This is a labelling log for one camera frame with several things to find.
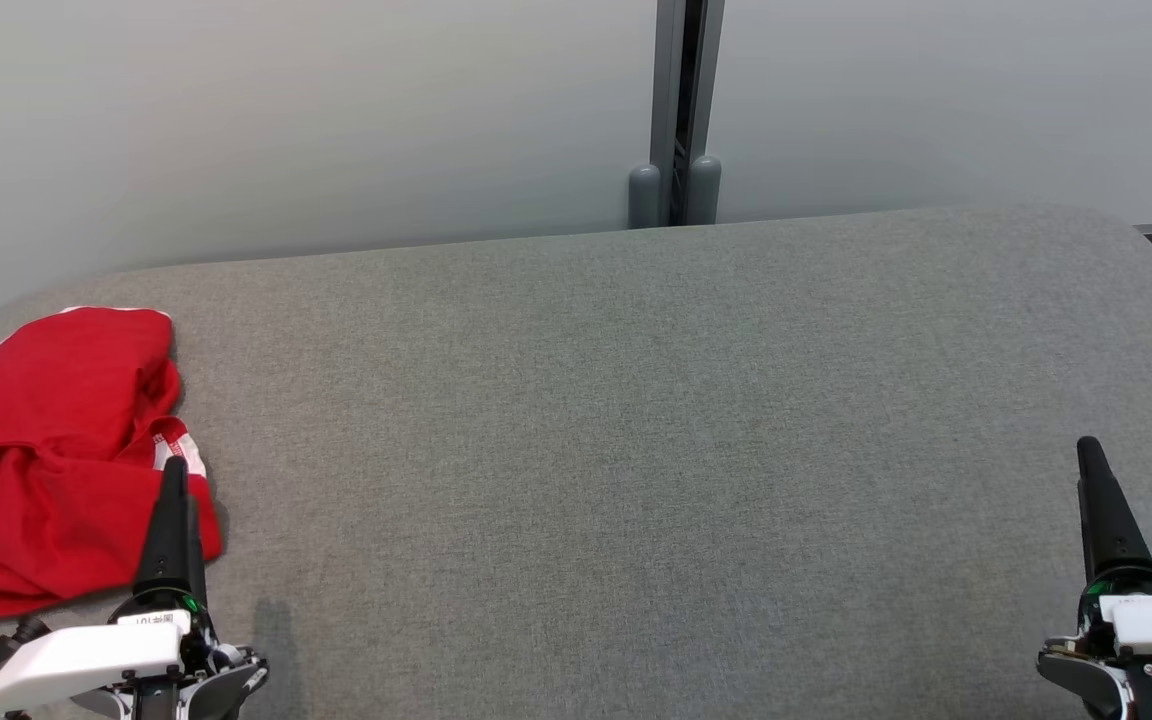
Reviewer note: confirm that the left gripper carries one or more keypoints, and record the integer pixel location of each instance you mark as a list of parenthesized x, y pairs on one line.
[(86, 660)]

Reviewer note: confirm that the red and white basketball jersey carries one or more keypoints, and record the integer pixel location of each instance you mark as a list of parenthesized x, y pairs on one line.
[(26, 540)]

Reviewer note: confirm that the grey cylindrical post foot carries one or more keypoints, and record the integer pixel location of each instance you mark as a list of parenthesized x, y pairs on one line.
[(704, 190)]

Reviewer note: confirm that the grey vertical post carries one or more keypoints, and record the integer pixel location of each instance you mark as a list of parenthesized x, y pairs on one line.
[(644, 195)]

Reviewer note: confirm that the grey partition post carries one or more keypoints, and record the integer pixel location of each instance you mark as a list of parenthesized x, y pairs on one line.
[(671, 80)]

